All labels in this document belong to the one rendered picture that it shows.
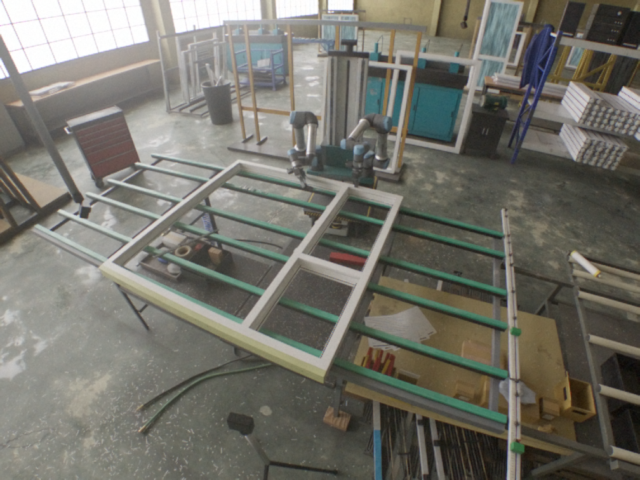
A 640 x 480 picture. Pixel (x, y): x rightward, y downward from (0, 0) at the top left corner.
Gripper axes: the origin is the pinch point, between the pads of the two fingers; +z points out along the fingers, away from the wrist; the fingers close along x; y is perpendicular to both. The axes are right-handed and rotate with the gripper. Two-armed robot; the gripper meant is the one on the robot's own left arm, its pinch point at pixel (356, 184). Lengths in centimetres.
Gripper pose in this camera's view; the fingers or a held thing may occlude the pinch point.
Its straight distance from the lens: 238.2
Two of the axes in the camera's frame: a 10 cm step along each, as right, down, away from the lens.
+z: 0.0, 7.5, 6.6
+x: 4.1, -6.0, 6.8
